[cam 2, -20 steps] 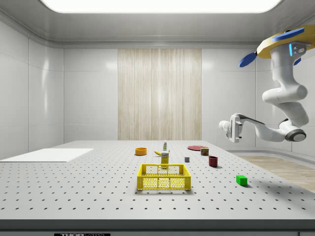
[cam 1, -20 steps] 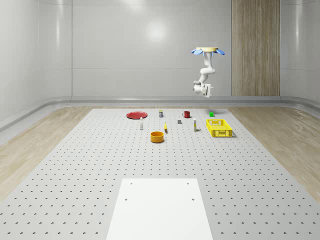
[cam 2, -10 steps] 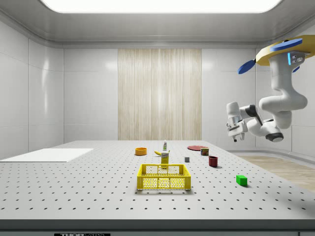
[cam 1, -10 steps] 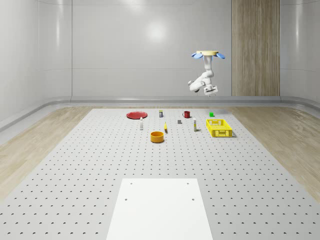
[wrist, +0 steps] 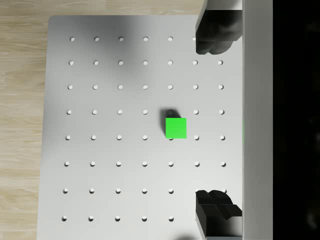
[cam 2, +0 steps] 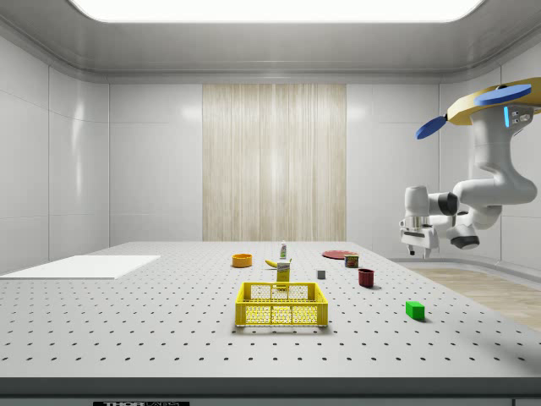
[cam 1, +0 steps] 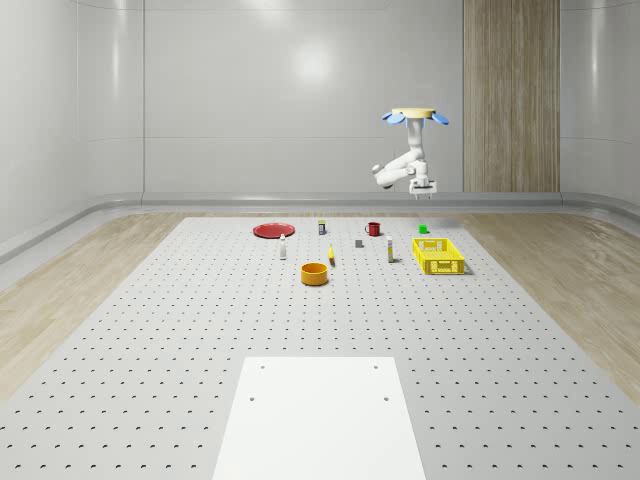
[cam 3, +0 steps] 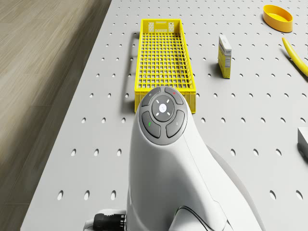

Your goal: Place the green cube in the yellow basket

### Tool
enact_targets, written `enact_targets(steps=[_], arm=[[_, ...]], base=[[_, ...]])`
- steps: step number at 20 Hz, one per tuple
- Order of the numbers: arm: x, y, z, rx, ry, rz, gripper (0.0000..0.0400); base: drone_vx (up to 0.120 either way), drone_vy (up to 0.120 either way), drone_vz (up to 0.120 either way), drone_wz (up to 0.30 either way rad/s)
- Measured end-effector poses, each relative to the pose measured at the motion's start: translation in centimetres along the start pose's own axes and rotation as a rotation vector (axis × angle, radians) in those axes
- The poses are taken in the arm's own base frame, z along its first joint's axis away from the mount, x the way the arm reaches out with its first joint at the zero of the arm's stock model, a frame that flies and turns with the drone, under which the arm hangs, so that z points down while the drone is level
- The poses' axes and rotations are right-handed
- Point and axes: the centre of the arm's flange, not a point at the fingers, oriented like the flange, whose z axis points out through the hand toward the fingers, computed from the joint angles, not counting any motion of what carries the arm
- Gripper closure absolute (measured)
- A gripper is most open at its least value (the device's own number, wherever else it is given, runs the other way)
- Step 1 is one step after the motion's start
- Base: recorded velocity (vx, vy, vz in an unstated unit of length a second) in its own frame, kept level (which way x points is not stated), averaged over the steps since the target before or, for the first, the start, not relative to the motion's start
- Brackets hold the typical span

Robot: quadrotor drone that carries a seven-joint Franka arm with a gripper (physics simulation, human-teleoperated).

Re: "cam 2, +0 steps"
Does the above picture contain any white board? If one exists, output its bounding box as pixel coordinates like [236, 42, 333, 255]
[0, 255, 162, 280]

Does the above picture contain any drone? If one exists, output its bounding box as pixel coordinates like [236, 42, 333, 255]
[414, 77, 541, 140]

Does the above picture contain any yellow basket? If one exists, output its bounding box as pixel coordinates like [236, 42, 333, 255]
[234, 281, 330, 329]

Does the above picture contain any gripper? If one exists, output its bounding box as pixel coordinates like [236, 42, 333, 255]
[398, 217, 440, 260]

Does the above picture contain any yellow carton box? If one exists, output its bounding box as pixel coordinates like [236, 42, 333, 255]
[276, 261, 292, 292]

